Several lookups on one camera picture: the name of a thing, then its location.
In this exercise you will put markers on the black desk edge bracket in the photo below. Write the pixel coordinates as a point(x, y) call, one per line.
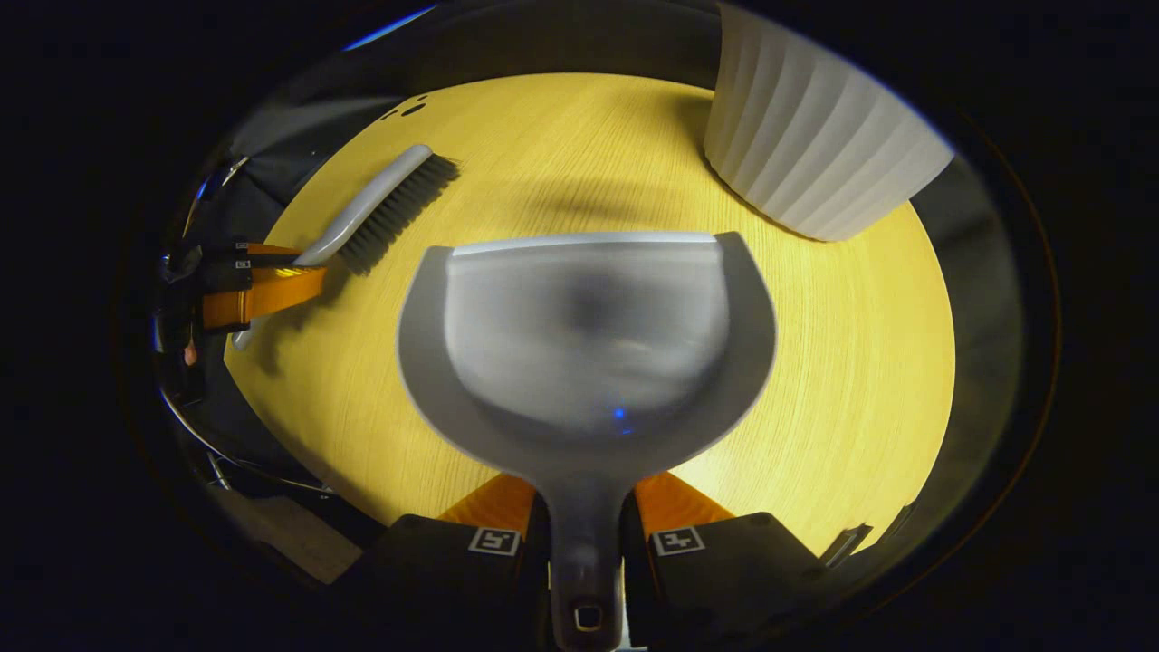
point(844, 545)
point(904, 518)

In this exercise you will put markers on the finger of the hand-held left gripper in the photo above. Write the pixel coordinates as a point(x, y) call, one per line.
point(272, 294)
point(258, 254)

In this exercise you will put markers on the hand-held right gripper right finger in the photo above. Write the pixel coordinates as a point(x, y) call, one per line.
point(733, 580)

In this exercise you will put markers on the white ribbed garbage bin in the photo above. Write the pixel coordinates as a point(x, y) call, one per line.
point(815, 136)

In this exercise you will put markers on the grey plastic dustpan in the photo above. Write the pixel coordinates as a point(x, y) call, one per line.
point(589, 344)

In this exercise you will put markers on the small grey broom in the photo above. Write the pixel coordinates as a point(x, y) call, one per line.
point(380, 208)

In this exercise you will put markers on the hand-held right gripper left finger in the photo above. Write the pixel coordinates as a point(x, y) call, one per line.
point(435, 580)

